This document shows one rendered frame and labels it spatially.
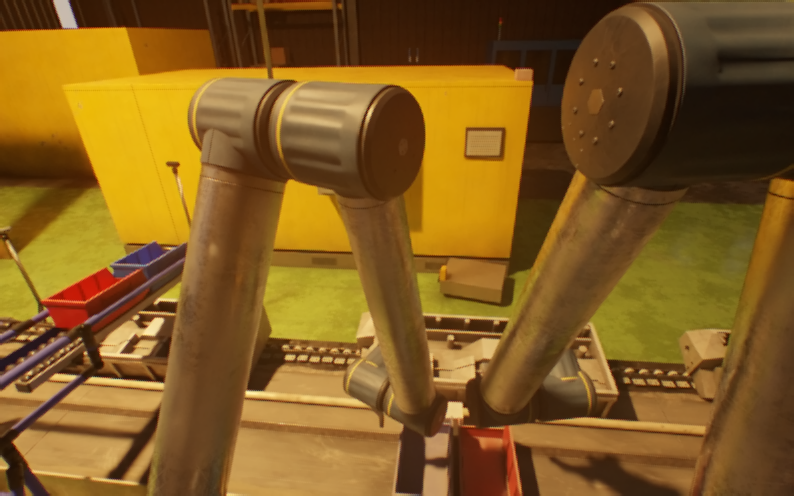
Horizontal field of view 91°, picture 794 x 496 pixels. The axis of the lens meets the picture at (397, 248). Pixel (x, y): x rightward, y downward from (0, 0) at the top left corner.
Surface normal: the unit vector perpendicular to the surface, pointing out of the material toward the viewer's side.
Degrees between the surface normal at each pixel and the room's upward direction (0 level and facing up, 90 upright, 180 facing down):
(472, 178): 90
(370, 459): 0
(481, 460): 0
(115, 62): 90
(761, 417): 86
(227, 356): 83
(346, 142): 76
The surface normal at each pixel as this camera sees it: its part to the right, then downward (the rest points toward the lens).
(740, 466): -0.93, 0.15
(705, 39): 0.07, -0.19
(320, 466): -0.02, -0.88
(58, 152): -0.11, 0.47
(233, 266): 0.40, 0.18
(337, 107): -0.41, -0.30
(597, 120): -0.99, 0.07
